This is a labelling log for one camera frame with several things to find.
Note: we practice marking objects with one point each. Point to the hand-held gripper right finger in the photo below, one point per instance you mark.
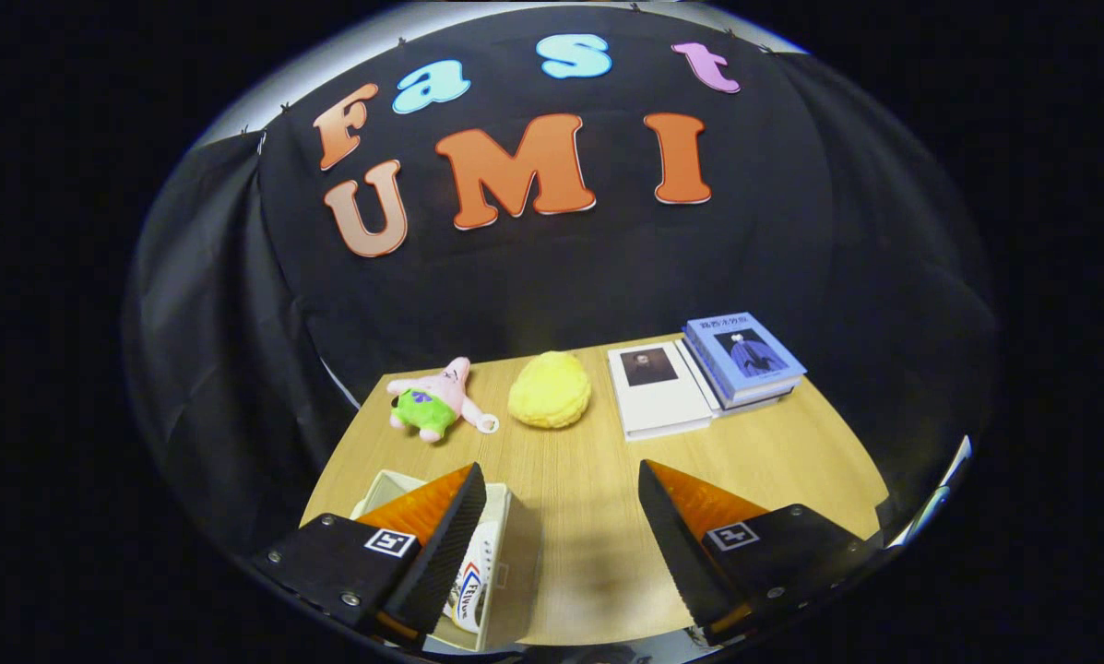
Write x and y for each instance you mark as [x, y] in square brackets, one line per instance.
[676, 553]

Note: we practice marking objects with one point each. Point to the white book with portrait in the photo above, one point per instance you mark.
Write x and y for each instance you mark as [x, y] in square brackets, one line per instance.
[658, 397]

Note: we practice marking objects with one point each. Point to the white canvas shoe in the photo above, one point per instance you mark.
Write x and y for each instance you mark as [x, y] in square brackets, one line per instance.
[473, 581]

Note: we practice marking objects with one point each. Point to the white book under blue book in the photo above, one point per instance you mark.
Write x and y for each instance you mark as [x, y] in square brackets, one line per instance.
[750, 406]

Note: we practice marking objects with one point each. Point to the yellow plush toy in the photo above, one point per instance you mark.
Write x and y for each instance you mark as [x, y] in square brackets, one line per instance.
[550, 392]

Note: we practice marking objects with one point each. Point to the pink starfish plush toy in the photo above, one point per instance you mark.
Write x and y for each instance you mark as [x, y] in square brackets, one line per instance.
[432, 410]

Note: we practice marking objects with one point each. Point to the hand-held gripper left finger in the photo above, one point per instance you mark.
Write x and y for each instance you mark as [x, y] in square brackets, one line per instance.
[445, 553]

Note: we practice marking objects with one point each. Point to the beige fabric storage box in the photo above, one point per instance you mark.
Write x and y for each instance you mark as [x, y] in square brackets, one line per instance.
[501, 590]

